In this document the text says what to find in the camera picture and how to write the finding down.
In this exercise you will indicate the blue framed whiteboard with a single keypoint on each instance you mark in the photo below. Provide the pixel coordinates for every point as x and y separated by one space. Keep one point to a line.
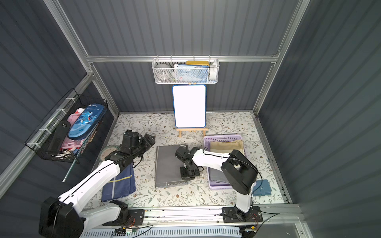
189 106

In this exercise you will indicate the small blue wallet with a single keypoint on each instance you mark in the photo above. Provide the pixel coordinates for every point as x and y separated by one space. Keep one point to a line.
262 188

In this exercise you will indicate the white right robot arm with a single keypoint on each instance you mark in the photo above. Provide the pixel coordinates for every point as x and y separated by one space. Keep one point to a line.
238 170

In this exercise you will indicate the yellow case in basket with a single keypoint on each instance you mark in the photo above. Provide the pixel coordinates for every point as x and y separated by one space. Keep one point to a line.
198 62

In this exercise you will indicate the navy striped folded pillowcase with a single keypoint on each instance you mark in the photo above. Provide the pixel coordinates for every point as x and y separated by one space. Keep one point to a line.
120 186

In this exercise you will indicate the metal rod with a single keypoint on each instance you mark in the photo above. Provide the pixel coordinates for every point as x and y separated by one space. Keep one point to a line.
69 171

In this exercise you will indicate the plain grey pillowcase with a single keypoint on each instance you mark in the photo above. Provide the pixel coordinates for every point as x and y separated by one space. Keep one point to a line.
167 167

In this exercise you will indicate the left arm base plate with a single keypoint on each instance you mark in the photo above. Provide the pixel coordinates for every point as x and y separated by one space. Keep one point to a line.
131 217

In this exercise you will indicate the white mesh wall basket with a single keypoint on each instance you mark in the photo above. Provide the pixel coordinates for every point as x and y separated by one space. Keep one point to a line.
213 71

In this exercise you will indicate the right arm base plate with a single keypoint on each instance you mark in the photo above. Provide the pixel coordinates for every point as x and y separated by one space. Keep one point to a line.
234 215

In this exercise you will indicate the black wire wall basket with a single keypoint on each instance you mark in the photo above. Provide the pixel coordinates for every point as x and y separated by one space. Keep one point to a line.
44 135

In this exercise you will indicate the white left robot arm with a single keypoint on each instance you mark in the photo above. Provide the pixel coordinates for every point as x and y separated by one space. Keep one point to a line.
65 217

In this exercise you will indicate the blue shark pencil case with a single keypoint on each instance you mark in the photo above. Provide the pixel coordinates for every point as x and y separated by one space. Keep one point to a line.
88 120

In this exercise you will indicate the green round clock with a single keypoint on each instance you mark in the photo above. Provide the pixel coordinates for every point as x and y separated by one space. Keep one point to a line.
106 151

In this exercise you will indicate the beige and grey pillowcase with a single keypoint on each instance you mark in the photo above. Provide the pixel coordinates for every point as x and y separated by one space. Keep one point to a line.
227 147

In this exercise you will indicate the pink pouch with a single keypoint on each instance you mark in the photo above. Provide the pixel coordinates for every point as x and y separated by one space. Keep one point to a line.
69 143

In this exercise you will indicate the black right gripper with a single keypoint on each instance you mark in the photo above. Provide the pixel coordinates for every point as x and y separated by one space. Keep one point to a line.
186 171

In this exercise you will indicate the white tape roll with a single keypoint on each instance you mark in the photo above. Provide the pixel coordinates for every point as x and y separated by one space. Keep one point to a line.
162 72

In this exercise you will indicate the black remote control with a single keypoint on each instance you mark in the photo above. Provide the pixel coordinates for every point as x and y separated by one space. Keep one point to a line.
59 136

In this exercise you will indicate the blue white booklet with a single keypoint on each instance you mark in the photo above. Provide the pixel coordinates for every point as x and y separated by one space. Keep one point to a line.
191 73

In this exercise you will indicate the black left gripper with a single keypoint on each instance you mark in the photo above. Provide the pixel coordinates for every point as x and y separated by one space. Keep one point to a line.
148 140

